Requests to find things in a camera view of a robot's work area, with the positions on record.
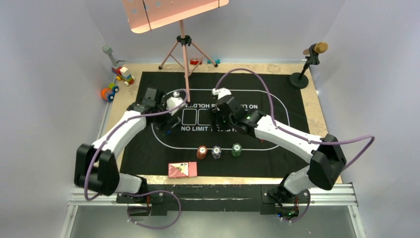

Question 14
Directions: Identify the blue poker chip stack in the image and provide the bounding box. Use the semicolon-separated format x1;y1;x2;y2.
211;146;221;159

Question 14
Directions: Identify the red poker chip stack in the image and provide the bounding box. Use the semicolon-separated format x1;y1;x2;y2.
196;146;208;160

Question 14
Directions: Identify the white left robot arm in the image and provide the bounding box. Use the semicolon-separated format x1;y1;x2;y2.
74;88;189;203

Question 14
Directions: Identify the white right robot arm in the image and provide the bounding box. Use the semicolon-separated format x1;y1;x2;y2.
209;88;346;202

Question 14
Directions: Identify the green poker chip stack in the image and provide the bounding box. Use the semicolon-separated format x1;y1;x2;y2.
231;143;242;157

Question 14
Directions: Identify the black poker table mat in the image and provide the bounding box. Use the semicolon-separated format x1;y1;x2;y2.
120;73;310;178

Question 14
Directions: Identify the red playing card box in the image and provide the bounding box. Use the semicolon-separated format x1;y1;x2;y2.
168;162;198;179

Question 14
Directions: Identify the small red toy block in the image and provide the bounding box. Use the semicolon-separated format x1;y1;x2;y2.
189;58;203;65

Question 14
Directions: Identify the colourful toy block train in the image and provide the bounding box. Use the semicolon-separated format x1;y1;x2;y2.
111;66;135;86

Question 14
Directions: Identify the gold microphone on stand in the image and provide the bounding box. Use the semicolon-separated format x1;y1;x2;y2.
288;42;329;89

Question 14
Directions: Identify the grey toy block tower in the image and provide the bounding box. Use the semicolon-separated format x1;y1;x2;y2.
102;45;118;67

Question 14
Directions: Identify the pink music stand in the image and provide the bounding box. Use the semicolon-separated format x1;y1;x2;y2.
122;0;229;102

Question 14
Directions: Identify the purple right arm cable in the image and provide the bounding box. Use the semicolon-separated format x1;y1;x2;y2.
214;68;376;223

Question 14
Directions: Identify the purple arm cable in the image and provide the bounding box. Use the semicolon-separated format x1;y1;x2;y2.
214;68;376;223
84;88;182;230

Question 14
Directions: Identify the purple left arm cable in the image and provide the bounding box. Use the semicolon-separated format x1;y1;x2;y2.
84;88;182;230

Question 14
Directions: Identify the aluminium mounting rail frame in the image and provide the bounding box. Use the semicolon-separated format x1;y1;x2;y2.
60;178;365;238

